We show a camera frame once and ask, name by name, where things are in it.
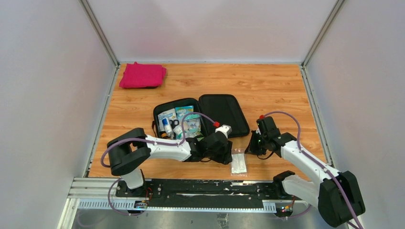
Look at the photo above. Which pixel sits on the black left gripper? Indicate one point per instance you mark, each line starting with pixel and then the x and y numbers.
pixel 225 157

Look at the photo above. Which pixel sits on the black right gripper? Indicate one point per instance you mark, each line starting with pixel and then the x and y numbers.
pixel 252 149

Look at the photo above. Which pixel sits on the clear bag white gauze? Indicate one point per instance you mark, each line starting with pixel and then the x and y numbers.
pixel 238 164

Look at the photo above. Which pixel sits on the teal edged small packet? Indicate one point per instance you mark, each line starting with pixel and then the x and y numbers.
pixel 192 125

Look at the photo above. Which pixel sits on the white bottle green label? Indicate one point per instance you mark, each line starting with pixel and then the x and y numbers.
pixel 179 132

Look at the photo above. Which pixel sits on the black red medicine case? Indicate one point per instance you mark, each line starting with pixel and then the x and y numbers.
pixel 223 108

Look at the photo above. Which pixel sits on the black handled scissors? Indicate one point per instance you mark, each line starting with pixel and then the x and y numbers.
pixel 174 123

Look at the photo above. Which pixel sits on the blue cotton swab packet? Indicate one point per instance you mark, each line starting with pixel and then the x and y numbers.
pixel 183 110

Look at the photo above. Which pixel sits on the brown medicine bottle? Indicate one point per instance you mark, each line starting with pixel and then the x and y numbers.
pixel 164 135

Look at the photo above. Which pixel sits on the white blue paper packet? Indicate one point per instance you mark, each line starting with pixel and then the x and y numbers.
pixel 170 114

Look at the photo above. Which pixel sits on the white tube blue label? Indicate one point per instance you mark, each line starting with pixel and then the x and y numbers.
pixel 167 127

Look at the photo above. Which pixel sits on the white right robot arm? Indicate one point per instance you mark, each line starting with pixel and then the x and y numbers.
pixel 335 194

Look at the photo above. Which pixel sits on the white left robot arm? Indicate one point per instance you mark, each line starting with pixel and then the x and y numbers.
pixel 127 152

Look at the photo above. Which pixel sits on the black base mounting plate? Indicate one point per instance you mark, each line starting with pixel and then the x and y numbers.
pixel 205 194

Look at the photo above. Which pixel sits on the pink folded cloth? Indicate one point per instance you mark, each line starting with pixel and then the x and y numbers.
pixel 138 75

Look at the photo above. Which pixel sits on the aluminium frame rail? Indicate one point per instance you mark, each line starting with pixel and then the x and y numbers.
pixel 99 31

